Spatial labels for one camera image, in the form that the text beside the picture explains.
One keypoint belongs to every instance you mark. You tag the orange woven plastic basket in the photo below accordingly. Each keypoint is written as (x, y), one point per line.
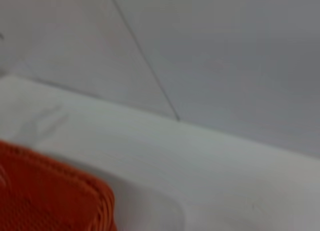
(45, 191)

